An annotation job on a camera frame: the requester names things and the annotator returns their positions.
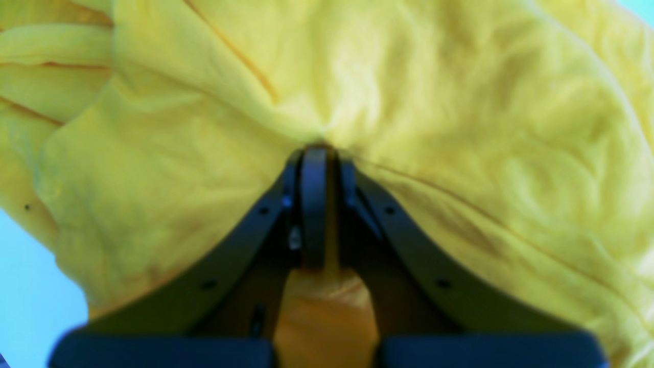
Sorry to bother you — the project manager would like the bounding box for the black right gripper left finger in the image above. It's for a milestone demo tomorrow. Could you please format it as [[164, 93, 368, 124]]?
[[49, 147, 330, 367]]

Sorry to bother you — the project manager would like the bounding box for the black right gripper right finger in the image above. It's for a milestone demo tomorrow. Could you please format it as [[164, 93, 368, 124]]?
[[337, 156, 608, 367]]

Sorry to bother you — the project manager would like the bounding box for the orange t-shirt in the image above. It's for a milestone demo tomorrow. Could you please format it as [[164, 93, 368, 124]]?
[[2, 1, 653, 367]]

